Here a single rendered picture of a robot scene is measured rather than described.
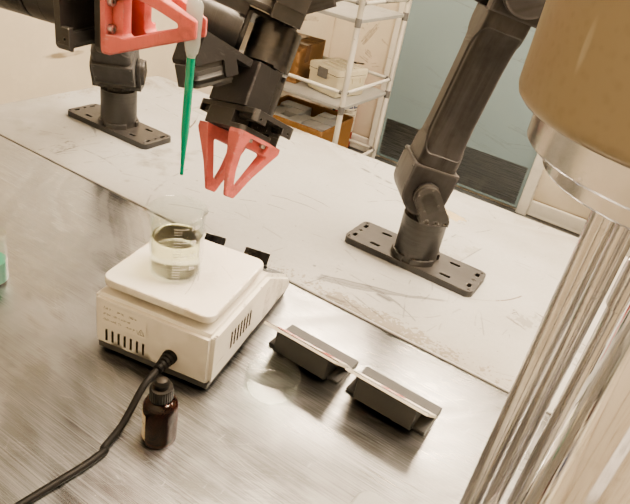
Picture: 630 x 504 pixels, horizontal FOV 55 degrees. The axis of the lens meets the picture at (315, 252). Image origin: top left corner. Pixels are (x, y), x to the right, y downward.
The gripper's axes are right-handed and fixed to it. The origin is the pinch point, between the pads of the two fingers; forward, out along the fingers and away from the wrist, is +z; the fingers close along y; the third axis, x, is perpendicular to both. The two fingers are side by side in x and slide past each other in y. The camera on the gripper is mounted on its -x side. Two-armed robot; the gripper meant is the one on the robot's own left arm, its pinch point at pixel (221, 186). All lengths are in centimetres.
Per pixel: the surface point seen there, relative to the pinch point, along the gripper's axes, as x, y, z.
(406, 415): 6.5, 29.1, 14.6
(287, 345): 2.6, 15.6, 13.3
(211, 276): -6.0, 10.4, 8.9
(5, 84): 33, -158, -10
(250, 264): -1.7, 10.7, 6.7
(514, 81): 240, -97, -109
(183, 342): -8.8, 13.0, 15.1
